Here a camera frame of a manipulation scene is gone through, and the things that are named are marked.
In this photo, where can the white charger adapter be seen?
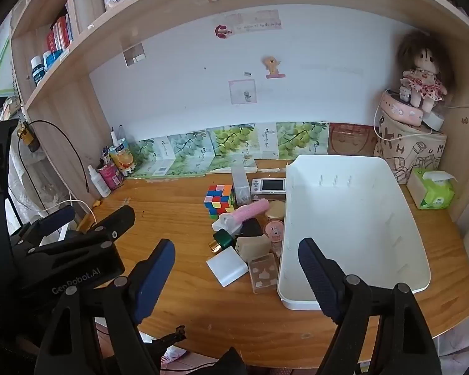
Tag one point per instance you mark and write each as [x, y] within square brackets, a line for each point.
[226, 267]

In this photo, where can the wooden bookshelf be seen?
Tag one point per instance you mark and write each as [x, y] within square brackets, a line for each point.
[160, 15]

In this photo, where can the white spray bottle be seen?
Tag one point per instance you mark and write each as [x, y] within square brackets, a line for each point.
[101, 185]

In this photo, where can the pink tape note strip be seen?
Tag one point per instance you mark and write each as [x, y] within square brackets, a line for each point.
[258, 21]

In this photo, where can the white slim bottle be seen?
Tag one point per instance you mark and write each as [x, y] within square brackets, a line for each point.
[114, 136]

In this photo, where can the clear box with white shapes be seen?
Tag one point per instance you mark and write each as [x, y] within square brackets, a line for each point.
[262, 275]

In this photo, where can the tall clear plastic box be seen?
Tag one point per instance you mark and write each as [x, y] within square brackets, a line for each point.
[240, 181]

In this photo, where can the pink square note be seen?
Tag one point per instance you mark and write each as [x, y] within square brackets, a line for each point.
[236, 93]

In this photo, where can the yellow duck sticker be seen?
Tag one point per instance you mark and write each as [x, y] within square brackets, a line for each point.
[272, 64]

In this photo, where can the small white device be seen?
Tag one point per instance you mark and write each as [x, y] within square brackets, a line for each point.
[435, 121]

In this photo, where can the beige plastic case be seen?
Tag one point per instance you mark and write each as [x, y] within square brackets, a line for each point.
[252, 247]

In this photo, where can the white plastic clip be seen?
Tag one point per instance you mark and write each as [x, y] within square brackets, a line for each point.
[223, 224]

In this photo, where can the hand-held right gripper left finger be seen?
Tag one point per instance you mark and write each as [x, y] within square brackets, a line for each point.
[156, 277]

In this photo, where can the green perfume bottle gold cap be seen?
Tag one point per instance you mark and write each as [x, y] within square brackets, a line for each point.
[223, 239]

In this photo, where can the pink hair roller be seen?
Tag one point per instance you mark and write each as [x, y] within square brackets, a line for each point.
[250, 211]

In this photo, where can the white plastic bin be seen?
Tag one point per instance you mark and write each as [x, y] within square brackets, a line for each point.
[355, 222]

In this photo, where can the pink round box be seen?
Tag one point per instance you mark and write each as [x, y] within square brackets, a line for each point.
[398, 110]

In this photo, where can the row of grape picture cards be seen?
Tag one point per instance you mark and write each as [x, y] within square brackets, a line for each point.
[230, 138]

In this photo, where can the gold round tin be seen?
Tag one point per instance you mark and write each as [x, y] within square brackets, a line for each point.
[275, 210]

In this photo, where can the rag doll in floral dress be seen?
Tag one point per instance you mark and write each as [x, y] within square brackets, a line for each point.
[424, 76]

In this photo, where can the printed fabric storage bag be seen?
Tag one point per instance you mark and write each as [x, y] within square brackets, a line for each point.
[406, 152]

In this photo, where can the white digital camera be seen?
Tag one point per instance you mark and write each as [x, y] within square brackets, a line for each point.
[267, 187]

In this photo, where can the small white bear toy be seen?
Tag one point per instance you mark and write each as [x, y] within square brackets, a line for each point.
[404, 93]

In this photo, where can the clear tape patch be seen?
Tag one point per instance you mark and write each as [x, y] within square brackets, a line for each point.
[133, 56]

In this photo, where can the orange print tube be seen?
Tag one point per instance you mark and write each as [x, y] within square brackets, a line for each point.
[123, 158]

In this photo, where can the green edged paper sheet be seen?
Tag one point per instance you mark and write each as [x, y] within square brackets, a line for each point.
[2, 66]

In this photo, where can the brown picture card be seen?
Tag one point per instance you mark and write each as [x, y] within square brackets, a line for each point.
[351, 138]

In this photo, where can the blue bottle with white cap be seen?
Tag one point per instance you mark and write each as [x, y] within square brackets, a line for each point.
[38, 72]
[51, 59]

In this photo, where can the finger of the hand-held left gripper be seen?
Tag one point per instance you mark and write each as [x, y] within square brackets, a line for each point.
[56, 218]
[117, 220]

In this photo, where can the row of red books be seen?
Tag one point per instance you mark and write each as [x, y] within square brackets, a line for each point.
[60, 31]

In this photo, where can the yellow device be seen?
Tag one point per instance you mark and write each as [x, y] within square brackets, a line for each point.
[28, 136]

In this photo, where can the green tissue pack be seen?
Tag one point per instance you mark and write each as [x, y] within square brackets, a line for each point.
[434, 195]

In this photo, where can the pink cup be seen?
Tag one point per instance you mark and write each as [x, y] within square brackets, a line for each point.
[112, 177]

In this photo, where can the multicoloured puzzle cube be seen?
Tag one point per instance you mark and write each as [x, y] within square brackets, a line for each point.
[218, 201]

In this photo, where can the pink round sticker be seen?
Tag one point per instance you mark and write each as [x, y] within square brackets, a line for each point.
[221, 31]

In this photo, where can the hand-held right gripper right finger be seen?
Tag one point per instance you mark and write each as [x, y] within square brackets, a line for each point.
[316, 277]

